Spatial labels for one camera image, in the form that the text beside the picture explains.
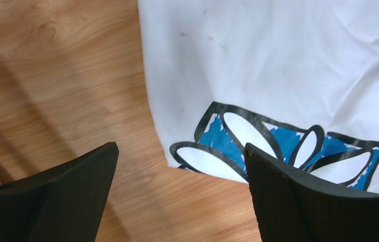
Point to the white t-shirt blue print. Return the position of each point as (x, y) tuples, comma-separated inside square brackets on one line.
[(297, 79)]

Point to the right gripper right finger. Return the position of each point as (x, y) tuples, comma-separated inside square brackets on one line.
[(292, 205)]

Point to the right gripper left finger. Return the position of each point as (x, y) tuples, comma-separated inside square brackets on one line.
[(63, 203)]

